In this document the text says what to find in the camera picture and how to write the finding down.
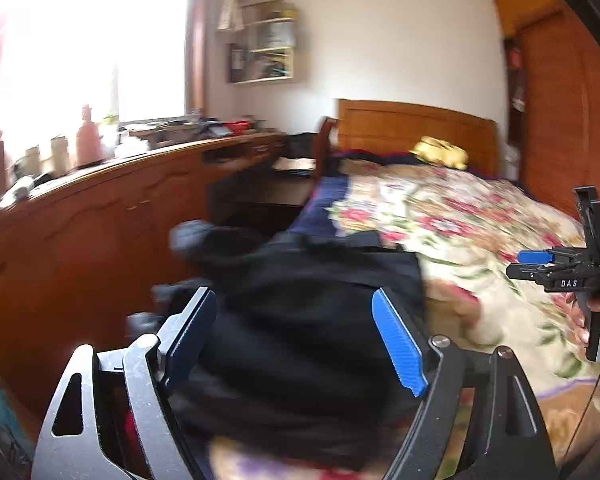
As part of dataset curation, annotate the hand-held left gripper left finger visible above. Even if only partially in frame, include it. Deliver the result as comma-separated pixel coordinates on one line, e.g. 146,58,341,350
32,286,217,480

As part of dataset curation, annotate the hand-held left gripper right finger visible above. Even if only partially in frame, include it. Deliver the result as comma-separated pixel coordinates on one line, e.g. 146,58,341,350
371,287,561,480

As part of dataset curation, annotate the black coat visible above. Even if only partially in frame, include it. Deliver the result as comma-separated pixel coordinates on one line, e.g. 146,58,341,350
167,220,431,461

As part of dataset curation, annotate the person's right hand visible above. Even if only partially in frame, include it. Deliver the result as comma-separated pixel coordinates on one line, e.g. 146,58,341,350
566,292,600,356

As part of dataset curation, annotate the floral blanket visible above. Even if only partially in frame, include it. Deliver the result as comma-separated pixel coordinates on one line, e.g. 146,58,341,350
210,160,600,480

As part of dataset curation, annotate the wooden louvred wardrobe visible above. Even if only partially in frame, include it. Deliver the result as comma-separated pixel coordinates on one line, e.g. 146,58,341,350
492,0,600,241

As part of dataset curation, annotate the yellow plush toy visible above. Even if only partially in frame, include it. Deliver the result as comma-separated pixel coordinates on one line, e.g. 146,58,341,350
409,136,470,170

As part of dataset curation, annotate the wooden desk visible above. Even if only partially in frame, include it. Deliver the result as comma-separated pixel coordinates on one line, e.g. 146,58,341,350
0,130,321,396

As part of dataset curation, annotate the navy bed sheet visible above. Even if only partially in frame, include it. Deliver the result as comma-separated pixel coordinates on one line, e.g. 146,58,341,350
287,150,421,236

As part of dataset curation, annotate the wooden bed headboard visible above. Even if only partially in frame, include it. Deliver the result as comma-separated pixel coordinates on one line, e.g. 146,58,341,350
336,99,500,178

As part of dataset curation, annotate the teal cloth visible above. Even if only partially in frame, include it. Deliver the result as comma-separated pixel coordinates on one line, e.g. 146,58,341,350
0,370,33,461

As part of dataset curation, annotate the wooden chair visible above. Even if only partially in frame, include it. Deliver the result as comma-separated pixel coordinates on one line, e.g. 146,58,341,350
314,116,341,181

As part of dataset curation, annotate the dark cloth bundle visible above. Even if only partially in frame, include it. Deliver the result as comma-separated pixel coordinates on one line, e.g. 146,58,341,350
285,132,321,161

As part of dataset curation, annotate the pink bottle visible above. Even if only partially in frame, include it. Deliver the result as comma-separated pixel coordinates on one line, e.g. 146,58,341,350
76,105,106,166

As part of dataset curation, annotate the window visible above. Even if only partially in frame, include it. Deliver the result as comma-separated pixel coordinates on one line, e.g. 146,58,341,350
0,0,206,161

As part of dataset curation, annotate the white wall shelf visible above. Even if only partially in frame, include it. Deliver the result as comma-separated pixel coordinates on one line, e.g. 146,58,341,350
227,0,301,85

